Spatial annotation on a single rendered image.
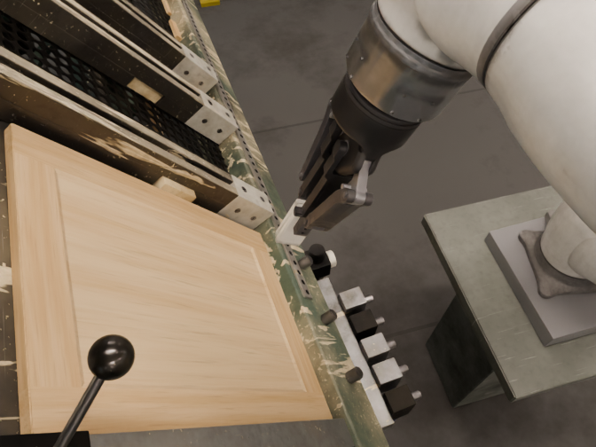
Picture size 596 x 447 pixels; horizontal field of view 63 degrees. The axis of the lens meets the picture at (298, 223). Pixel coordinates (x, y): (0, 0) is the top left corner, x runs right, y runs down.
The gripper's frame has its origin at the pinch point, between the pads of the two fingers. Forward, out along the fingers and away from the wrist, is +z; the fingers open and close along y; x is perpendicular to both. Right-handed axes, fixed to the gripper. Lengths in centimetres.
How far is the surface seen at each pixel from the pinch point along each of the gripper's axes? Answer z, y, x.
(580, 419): 90, -2, 145
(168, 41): 37, -77, -14
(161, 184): 30.0, -26.1, -12.4
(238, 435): 24.1, 17.5, -0.1
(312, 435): 33.9, 15.4, 14.9
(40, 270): 14.9, 1.6, -26.2
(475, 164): 91, -121, 140
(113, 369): 0.4, 17.3, -17.4
